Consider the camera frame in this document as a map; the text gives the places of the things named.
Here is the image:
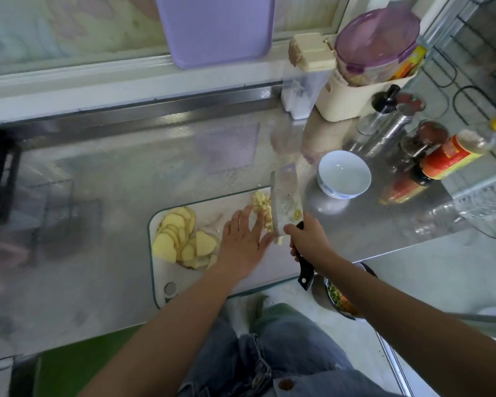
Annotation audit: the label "pile of yellow potato slices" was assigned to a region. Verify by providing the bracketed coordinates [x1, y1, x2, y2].
[151, 206, 220, 270]

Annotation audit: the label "metal bowl with scraps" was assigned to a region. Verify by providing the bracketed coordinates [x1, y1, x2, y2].
[311, 262, 380, 321]

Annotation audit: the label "cream plastic canister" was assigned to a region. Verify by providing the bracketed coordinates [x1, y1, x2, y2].
[314, 66, 414, 123]

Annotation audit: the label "sauce bottle red label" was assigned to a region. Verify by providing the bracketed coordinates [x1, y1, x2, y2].
[409, 112, 496, 189]

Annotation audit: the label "steel shaker brown cap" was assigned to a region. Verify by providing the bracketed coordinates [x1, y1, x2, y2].
[351, 92, 428, 158]

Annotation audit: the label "green mat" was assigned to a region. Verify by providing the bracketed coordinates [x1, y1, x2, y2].
[35, 325, 142, 397]

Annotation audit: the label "person's blue jeans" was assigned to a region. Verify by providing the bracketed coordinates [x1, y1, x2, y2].
[175, 303, 398, 397]

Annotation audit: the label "clear plastic bottle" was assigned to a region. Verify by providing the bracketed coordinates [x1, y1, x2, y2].
[442, 178, 496, 243]

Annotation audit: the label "person's right forearm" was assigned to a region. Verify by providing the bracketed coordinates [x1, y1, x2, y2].
[324, 254, 496, 397]

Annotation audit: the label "glass bottle black cap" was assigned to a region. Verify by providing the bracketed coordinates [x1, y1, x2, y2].
[355, 84, 402, 137]

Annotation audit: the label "white cutting board green rim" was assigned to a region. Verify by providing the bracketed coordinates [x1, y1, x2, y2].
[148, 186, 309, 309]

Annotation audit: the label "pile of diced potato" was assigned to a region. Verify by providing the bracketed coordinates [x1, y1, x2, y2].
[251, 189, 276, 245]

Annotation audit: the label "person's left hand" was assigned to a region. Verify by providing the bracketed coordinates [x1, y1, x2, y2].
[215, 205, 276, 282]

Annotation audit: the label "white bowl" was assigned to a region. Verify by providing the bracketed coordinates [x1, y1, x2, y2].
[316, 150, 373, 201]

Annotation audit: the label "person's left forearm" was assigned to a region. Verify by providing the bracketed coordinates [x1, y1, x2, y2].
[78, 269, 241, 397]

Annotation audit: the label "person's right hand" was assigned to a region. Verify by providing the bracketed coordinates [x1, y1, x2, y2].
[283, 213, 340, 273]

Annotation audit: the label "wire dish rack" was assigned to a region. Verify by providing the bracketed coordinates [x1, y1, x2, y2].
[425, 0, 496, 137]

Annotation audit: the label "purple lid food container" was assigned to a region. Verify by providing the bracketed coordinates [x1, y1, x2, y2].
[335, 7, 428, 88]

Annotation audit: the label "glass jar red lid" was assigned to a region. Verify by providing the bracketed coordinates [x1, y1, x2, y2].
[399, 120, 450, 162]

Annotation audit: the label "clear container cream lid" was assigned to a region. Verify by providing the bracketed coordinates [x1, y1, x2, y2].
[281, 33, 337, 121]

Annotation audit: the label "steel cleaver knife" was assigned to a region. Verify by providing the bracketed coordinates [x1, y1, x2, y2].
[269, 163, 315, 292]

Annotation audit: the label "purple plastic cutting board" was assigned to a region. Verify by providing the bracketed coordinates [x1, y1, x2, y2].
[154, 0, 277, 70]

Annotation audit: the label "black metal rack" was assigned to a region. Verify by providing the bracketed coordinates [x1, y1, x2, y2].
[0, 132, 19, 224]

